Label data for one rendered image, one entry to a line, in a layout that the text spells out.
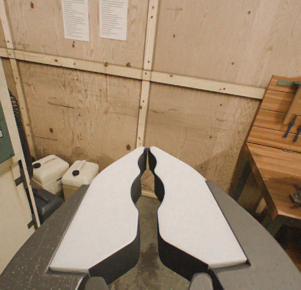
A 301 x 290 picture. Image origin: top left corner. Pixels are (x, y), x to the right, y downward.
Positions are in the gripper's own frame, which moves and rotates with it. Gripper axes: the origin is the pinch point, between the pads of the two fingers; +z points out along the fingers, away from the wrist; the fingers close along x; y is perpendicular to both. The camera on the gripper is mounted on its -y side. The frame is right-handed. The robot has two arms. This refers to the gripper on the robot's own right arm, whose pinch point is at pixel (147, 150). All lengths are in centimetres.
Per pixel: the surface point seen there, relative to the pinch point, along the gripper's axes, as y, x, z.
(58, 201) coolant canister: 110, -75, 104
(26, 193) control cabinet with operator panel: 62, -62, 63
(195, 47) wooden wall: 2, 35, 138
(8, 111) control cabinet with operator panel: 18, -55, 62
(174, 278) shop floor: 149, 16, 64
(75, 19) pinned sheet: -19, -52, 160
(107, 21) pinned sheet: -16, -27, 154
